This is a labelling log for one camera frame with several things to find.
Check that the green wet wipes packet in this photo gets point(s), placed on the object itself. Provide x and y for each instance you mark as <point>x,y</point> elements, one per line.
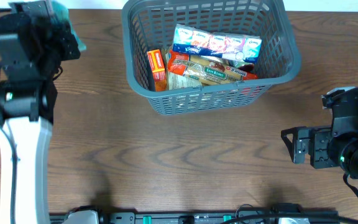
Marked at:
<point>62,14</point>

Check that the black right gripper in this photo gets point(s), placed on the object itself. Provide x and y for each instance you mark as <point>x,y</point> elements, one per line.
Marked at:
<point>317,147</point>

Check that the orange Redoxon box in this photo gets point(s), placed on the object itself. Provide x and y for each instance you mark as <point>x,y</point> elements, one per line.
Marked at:
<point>158,69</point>

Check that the green lid jar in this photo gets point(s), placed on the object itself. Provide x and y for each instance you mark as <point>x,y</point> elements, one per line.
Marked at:
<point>244,66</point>

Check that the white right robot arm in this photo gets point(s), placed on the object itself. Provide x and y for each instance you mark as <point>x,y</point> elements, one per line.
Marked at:
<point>335,145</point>

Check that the Kleenex tissue multipack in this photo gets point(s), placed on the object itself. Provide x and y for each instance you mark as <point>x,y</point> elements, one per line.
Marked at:
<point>237,47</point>

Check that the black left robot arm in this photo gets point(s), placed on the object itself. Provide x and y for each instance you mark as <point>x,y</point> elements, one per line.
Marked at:
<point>35,38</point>

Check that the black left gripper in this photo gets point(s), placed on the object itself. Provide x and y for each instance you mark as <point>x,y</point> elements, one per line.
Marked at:
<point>64,38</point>

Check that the grey plastic basket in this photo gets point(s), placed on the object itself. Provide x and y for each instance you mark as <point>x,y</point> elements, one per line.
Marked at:
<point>149,25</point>

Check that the San Remo spaghetti packet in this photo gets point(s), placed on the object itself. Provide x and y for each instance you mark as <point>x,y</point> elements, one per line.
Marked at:
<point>208,72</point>

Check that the brown gold snack bag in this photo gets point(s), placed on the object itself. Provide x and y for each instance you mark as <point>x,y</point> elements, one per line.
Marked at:
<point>175,81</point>

